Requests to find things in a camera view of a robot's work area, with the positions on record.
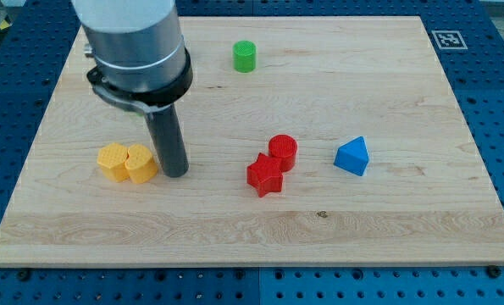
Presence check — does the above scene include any blue triangular prism block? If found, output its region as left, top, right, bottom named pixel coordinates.
left=333, top=136, right=369, bottom=176

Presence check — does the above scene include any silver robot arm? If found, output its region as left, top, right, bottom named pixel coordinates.
left=72, top=0, right=192, bottom=116

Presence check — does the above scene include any red star block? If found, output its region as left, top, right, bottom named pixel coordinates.
left=246, top=152, right=283, bottom=197

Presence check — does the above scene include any red cylinder block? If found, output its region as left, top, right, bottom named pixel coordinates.
left=268, top=134, right=298, bottom=172

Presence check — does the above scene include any green cylinder block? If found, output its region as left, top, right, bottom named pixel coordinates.
left=232, top=40, right=257, bottom=73

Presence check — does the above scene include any white fiducial marker tag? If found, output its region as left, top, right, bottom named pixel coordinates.
left=431, top=30, right=468, bottom=50

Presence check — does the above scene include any yellow heart block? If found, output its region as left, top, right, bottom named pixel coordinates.
left=125, top=144, right=158, bottom=184

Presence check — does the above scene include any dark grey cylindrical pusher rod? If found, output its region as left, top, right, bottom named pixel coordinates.
left=145, top=104, right=189, bottom=178

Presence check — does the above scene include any yellow hexagon block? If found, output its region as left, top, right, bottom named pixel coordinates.
left=97, top=142, right=129, bottom=182

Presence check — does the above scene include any light wooden board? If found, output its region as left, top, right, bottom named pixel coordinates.
left=0, top=16, right=504, bottom=269

